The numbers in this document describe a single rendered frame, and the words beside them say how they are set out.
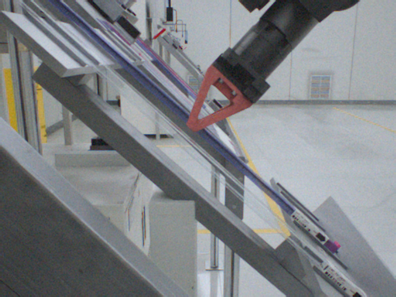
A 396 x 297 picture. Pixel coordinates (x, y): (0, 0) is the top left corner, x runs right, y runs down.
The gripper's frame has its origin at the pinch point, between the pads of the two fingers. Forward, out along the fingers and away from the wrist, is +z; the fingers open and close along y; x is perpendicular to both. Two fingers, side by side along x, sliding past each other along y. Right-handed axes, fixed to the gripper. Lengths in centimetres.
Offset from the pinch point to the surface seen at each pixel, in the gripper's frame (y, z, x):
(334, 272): 10.5, 1.1, 21.0
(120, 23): -74, -2, -33
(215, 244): -123, 44, 54
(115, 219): -48, 36, 5
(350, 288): 10.4, 1.2, 23.7
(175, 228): 0.6, 11.8, 7.3
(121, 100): -403, 65, -55
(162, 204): 0.8, 10.5, 3.9
